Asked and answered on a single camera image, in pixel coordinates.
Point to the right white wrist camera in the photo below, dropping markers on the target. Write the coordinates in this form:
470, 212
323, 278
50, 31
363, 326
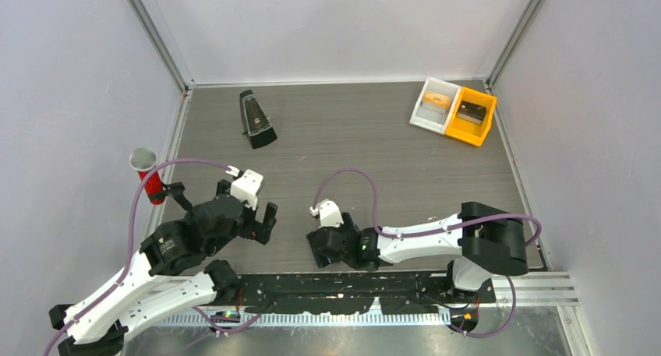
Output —
327, 213

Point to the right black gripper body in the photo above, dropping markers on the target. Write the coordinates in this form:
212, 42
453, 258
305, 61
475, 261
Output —
348, 226

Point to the black box in bin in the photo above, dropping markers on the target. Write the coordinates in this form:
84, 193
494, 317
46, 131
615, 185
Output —
470, 112

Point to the slotted aluminium rail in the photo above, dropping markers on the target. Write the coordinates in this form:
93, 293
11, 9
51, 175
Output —
370, 318

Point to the white plastic bin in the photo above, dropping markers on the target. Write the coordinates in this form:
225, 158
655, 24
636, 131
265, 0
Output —
435, 121

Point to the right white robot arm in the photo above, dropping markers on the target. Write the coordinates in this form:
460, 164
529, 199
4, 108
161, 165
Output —
482, 241

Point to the black metronome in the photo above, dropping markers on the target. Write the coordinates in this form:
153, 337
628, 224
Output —
256, 125

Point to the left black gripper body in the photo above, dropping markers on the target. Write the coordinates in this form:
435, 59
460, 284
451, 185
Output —
249, 227

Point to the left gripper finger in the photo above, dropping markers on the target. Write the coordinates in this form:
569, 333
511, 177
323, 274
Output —
223, 188
269, 220

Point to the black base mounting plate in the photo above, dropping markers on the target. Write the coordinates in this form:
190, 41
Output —
350, 293

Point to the red microphone with stand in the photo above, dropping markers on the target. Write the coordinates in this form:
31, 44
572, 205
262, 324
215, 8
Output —
143, 161

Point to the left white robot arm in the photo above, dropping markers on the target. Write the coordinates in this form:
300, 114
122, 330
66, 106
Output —
117, 311

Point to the yellow plastic bin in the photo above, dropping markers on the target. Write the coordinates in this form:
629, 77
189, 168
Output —
468, 132

